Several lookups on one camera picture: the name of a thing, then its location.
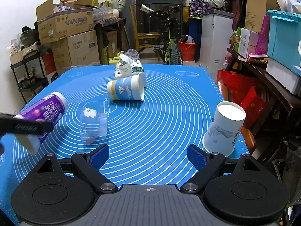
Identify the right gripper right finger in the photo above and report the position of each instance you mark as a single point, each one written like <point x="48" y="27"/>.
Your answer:
<point x="208" y="166"/>

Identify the teal plastic storage bin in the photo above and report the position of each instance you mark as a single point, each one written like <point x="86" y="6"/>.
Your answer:
<point x="284" y="38"/>

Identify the clear plastic cup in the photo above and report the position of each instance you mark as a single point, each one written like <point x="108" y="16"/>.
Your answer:
<point x="93" y="125"/>

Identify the green white product box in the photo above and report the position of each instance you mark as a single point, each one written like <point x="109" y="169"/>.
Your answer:
<point x="246" y="42"/>

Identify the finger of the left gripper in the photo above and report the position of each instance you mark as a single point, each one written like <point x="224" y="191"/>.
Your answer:
<point x="47" y="127"/>

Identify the red bucket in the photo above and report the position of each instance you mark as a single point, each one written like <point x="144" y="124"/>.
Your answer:
<point x="188" y="50"/>

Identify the red gift bag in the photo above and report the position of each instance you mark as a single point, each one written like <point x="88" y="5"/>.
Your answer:
<point x="245" y="91"/>

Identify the white freezer cabinet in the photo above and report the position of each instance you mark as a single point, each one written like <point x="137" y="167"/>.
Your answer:
<point x="215" y="36"/>

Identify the tall brown cardboard box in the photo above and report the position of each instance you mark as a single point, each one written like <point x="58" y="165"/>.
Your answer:
<point x="255" y="12"/>

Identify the dark wooden side table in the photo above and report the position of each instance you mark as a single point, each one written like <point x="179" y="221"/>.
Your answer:
<point x="111" y="38"/>

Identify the lower cardboard box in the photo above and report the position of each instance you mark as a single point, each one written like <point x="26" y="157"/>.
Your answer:
<point x="75" y="51"/>

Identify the blue silicone mat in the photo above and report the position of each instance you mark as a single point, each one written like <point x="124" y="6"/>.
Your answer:
<point x="147" y="140"/>

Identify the wooden chair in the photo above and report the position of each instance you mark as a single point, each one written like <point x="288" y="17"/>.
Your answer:
<point x="142" y="40"/>

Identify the purple paper cup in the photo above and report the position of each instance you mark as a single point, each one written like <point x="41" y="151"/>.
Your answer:
<point x="49" y="109"/>

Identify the white landscape paper cup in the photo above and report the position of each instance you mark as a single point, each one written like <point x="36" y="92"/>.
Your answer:
<point x="224" y="129"/>

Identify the yellow oil jug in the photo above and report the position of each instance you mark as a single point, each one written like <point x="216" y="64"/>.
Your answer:
<point x="114" y="60"/>

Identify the black metal shelf rack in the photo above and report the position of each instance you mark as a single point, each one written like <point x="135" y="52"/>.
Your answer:
<point x="29" y="83"/>

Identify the tissue pack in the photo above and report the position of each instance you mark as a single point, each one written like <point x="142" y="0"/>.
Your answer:
<point x="127" y="67"/>

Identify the pink plastic stand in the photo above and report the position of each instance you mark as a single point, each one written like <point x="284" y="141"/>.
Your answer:
<point x="262" y="43"/>

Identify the black green bicycle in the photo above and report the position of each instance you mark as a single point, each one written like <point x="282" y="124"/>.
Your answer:
<point x="166" y="46"/>

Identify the top printed cardboard box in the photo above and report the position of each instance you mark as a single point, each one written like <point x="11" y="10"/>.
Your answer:
<point x="58" y="21"/>

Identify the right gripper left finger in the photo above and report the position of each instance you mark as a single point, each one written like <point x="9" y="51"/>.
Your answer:
<point x="86" y="168"/>

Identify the blue white paper cup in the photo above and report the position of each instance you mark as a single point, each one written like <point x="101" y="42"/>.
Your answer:
<point x="130" y="88"/>

